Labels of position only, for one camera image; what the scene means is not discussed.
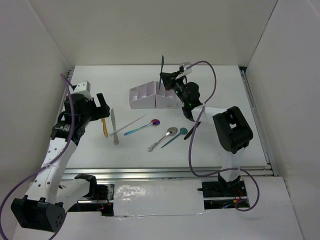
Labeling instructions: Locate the silver ornate knife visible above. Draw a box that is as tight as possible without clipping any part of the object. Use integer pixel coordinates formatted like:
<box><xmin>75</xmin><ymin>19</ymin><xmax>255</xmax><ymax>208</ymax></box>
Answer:
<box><xmin>110</xmin><ymin>108</ymin><xmax>119</xmax><ymax>145</ymax></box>

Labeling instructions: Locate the gold knife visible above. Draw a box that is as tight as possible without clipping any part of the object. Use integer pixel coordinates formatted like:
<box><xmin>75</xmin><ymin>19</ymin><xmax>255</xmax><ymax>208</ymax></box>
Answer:
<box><xmin>101</xmin><ymin>118</ymin><xmax>108</xmax><ymax>138</ymax></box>

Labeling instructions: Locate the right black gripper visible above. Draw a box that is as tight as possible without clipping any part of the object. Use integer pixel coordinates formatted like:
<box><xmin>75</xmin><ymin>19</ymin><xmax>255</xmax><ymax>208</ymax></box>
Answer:
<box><xmin>160</xmin><ymin>71</ymin><xmax>188</xmax><ymax>106</ymax></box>

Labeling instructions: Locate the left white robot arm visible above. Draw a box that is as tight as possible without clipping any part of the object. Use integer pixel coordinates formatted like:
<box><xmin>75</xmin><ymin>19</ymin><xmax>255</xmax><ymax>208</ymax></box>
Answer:
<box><xmin>10</xmin><ymin>93</ymin><xmax>110</xmax><ymax>233</ymax></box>

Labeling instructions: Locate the white right utensil organizer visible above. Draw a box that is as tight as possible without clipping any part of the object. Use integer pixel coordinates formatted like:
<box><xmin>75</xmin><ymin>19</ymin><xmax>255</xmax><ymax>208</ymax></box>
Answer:
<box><xmin>155</xmin><ymin>81</ymin><xmax>183</xmax><ymax>109</ymax></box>

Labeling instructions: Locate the silver ornate spoon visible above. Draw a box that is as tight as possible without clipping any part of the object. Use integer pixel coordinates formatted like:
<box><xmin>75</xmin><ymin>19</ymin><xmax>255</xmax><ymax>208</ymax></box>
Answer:
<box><xmin>147</xmin><ymin>127</ymin><xmax>178</xmax><ymax>152</ymax></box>

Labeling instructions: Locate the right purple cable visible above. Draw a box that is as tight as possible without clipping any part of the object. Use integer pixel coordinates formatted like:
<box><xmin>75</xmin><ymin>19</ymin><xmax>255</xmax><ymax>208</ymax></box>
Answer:
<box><xmin>179</xmin><ymin>60</ymin><xmax>259</xmax><ymax>213</ymax></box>

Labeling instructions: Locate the iridescent rainbow spoon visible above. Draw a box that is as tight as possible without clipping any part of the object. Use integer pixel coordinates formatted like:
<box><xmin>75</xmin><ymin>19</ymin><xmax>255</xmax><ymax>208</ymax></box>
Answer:
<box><xmin>124</xmin><ymin>118</ymin><xmax>160</xmax><ymax>136</ymax></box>

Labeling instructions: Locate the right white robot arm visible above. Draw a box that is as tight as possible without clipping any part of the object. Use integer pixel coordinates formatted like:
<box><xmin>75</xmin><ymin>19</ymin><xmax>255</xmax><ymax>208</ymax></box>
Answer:
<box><xmin>159</xmin><ymin>71</ymin><xmax>253</xmax><ymax>196</ymax></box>

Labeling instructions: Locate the aluminium front rail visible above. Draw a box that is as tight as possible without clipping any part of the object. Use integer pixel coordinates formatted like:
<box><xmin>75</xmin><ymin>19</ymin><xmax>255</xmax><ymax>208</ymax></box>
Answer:
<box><xmin>62</xmin><ymin>164</ymin><xmax>273</xmax><ymax>181</ymax></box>

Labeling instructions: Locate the teal spoon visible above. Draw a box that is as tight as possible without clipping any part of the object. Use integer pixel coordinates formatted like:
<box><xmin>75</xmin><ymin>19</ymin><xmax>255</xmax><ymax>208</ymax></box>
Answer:
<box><xmin>161</xmin><ymin>127</ymin><xmax>188</xmax><ymax>148</ymax></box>

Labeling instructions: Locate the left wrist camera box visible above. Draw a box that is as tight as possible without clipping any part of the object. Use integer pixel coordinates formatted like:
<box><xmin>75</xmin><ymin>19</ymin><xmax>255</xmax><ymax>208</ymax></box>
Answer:
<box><xmin>74</xmin><ymin>81</ymin><xmax>91</xmax><ymax>93</ymax></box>

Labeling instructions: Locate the black knife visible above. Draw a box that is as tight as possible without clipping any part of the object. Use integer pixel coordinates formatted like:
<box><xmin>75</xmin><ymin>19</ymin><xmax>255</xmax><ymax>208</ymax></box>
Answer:
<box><xmin>183</xmin><ymin>122</ymin><xmax>201</xmax><ymax>140</ymax></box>

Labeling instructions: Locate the purple cable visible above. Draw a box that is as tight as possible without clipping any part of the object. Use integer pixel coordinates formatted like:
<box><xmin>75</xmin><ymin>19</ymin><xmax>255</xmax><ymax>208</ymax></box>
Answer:
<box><xmin>0</xmin><ymin>73</ymin><xmax>76</xmax><ymax>237</ymax></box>
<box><xmin>179</xmin><ymin>60</ymin><xmax>259</xmax><ymax>213</ymax></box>

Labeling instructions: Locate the white chopstick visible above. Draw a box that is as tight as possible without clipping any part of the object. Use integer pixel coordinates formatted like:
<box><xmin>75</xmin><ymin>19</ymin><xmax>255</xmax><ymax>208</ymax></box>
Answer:
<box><xmin>109</xmin><ymin>114</ymin><xmax>146</xmax><ymax>136</ymax></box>

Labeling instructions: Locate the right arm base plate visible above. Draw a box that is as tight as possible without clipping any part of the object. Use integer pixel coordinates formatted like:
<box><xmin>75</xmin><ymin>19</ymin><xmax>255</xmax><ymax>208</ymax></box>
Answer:
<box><xmin>197</xmin><ymin>181</ymin><xmax>247</xmax><ymax>200</ymax></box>

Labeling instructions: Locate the white left utensil organizer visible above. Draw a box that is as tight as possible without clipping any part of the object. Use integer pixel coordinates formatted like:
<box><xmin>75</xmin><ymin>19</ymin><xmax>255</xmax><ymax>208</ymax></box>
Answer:
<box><xmin>129</xmin><ymin>81</ymin><xmax>156</xmax><ymax>109</ymax></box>

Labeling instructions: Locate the white cover plate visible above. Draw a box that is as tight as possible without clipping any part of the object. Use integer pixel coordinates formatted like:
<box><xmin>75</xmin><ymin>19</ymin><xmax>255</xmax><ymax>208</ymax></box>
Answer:
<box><xmin>113</xmin><ymin>179</ymin><xmax>205</xmax><ymax>217</ymax></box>

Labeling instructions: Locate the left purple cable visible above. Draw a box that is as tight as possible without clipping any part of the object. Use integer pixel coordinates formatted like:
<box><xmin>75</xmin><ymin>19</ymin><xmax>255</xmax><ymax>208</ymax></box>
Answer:
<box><xmin>0</xmin><ymin>73</ymin><xmax>76</xmax><ymax>237</ymax></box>

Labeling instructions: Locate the white utensil organizer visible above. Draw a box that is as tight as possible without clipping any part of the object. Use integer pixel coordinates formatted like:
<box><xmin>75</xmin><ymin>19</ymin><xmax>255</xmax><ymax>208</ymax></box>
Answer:
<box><xmin>155</xmin><ymin>81</ymin><xmax>183</xmax><ymax>109</ymax></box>
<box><xmin>129</xmin><ymin>81</ymin><xmax>156</xmax><ymax>109</ymax></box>

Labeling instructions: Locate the teal knife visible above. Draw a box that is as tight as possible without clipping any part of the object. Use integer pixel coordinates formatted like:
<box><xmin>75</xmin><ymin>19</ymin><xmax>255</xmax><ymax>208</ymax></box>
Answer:
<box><xmin>158</xmin><ymin>55</ymin><xmax>165</xmax><ymax>90</ymax></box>

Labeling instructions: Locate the aluminium rail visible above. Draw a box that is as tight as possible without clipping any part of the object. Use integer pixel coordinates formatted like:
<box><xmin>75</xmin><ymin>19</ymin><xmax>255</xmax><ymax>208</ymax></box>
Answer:
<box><xmin>238</xmin><ymin>66</ymin><xmax>280</xmax><ymax>177</ymax></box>
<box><xmin>62</xmin><ymin>164</ymin><xmax>273</xmax><ymax>181</ymax></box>

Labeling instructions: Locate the aluminium right rail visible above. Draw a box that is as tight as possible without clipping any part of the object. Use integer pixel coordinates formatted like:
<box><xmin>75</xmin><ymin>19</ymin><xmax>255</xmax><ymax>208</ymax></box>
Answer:
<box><xmin>238</xmin><ymin>66</ymin><xmax>280</xmax><ymax>177</ymax></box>

